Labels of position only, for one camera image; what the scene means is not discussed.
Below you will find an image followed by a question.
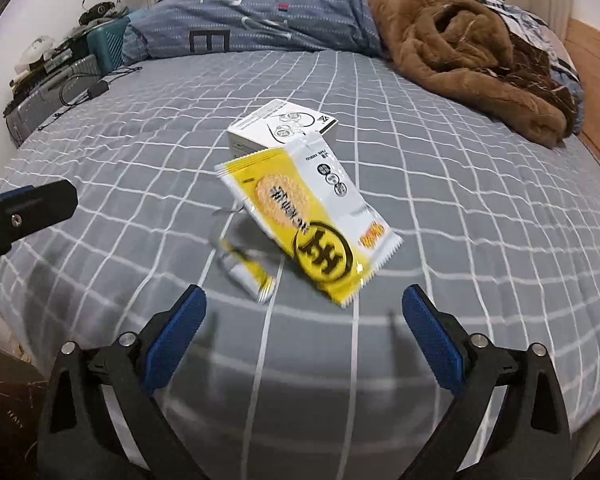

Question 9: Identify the yellow white snack wrapper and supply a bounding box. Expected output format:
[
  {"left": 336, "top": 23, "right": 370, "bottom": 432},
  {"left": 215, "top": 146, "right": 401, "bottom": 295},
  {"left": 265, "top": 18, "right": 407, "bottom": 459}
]
[{"left": 215, "top": 133, "right": 402, "bottom": 307}]

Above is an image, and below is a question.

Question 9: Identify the grey suitcase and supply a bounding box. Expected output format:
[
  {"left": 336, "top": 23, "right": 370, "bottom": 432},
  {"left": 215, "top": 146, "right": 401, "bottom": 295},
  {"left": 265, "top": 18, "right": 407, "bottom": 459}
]
[{"left": 3, "top": 54, "right": 100, "bottom": 148}]

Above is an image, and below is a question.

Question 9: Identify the grey checked bed sheet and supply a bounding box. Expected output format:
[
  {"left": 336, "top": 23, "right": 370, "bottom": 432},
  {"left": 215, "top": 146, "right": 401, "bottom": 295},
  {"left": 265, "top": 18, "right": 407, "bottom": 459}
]
[{"left": 0, "top": 51, "right": 600, "bottom": 479}]

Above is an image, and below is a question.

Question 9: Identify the teal suitcase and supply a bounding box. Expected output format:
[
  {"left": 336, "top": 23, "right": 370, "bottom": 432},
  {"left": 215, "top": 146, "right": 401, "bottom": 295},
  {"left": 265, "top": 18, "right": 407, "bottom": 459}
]
[{"left": 86, "top": 18, "right": 130, "bottom": 76}]

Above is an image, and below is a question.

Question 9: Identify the small torn wrapper piece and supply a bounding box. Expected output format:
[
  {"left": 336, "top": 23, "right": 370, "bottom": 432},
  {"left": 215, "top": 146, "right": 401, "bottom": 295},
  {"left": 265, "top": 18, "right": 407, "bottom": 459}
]
[{"left": 209, "top": 207, "right": 276, "bottom": 304}]

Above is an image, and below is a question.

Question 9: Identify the white earphone box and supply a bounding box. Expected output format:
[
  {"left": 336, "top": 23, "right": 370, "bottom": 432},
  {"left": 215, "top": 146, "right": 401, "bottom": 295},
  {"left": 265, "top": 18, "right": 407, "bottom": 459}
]
[{"left": 226, "top": 99, "right": 338, "bottom": 158}]

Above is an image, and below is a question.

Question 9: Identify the blue striped duvet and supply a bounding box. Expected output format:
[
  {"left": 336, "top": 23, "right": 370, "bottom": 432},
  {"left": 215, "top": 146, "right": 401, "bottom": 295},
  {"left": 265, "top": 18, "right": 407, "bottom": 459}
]
[{"left": 122, "top": 0, "right": 385, "bottom": 65}]

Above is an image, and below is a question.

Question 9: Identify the patterned pillow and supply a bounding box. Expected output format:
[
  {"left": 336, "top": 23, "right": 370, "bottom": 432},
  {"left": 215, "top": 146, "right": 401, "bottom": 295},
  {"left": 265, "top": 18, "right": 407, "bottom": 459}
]
[{"left": 479, "top": 0, "right": 585, "bottom": 134}]

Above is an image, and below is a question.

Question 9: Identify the brown fleece blanket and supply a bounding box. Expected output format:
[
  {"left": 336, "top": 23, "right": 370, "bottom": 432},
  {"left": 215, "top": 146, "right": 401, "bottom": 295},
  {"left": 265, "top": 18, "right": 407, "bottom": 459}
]
[{"left": 367, "top": 0, "right": 578, "bottom": 148}]

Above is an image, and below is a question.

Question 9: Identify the black charger with cable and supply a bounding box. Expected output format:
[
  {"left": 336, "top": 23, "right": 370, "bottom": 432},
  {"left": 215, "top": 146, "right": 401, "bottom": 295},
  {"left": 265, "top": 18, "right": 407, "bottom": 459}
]
[{"left": 36, "top": 66, "right": 143, "bottom": 131}]

